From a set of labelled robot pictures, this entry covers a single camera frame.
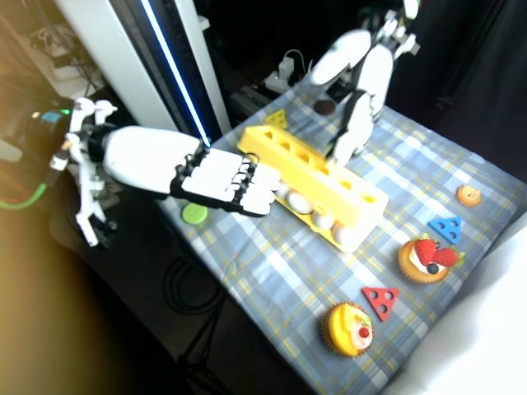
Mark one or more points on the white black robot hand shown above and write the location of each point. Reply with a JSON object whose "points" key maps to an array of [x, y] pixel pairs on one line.
{"points": [[376, 82], [148, 160]]}

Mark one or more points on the yellow egg carton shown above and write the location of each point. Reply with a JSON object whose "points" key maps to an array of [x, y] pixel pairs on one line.
{"points": [[329, 181]]}

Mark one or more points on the round chocolate toy cookie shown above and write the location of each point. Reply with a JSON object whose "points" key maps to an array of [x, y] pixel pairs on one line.
{"points": [[324, 107]]}

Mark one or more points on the lime green round disc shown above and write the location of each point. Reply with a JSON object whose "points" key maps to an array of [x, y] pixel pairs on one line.
{"points": [[194, 214]]}

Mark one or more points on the white power adapter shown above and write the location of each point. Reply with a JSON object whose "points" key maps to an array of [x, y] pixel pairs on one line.
{"points": [[284, 68]]}

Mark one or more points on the yellow triangle block with holes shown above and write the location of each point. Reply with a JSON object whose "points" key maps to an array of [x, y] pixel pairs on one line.
{"points": [[271, 121]]}

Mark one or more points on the white robot body column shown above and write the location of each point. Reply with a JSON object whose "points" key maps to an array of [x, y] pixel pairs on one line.
{"points": [[111, 49]]}

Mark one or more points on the tan toy biscuit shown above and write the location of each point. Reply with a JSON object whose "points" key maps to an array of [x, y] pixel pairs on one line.
{"points": [[468, 196]]}

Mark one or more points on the blue triangle block with holes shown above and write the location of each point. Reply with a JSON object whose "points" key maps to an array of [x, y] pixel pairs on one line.
{"points": [[447, 229]]}

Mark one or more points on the blue plaid table cloth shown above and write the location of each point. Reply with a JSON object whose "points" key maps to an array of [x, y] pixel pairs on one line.
{"points": [[288, 280]]}

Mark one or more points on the toy strawberry cupcake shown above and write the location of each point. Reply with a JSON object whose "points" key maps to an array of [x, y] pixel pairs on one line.
{"points": [[420, 267]]}

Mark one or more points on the red triangle block with holes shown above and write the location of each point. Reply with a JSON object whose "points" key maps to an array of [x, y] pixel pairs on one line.
{"points": [[382, 300]]}

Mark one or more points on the toy mango cupcake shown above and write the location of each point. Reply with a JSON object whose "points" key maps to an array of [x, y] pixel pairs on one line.
{"points": [[341, 329]]}

